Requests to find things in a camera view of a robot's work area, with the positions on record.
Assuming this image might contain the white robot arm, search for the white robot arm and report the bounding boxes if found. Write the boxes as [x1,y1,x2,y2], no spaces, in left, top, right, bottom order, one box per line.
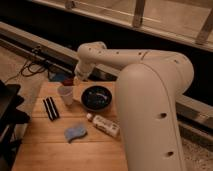
[75,42,194,171]

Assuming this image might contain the dark ceramic bowl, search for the dark ceramic bowl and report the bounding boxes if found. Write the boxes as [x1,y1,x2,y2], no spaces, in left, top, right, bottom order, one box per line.
[81,85,112,111]

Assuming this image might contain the red pepper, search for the red pepper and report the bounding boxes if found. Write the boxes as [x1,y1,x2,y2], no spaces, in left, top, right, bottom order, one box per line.
[62,78,74,86]

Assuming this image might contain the white ceramic cup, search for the white ceramic cup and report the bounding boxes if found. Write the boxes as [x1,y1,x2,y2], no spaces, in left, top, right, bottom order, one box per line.
[57,85,73,105]

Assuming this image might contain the white squeeze bottle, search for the white squeeze bottle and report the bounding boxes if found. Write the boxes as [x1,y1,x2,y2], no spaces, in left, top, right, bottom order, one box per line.
[86,113,120,137]

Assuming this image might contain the blue object on floor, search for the blue object on floor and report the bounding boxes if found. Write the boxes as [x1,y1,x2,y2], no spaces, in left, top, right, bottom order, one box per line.
[49,74,67,82]

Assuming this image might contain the blue sponge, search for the blue sponge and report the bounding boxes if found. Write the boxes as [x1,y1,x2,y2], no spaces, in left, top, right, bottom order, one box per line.
[64,123,87,143]

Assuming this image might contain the black striped eraser block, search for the black striped eraser block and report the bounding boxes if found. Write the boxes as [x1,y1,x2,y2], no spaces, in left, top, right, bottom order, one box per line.
[43,97,59,121]

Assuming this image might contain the black equipment at left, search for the black equipment at left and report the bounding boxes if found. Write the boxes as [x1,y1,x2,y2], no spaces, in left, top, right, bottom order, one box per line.
[0,80,30,171]

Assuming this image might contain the black cables on floor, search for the black cables on floor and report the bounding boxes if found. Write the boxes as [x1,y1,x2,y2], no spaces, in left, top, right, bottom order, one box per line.
[4,46,54,84]

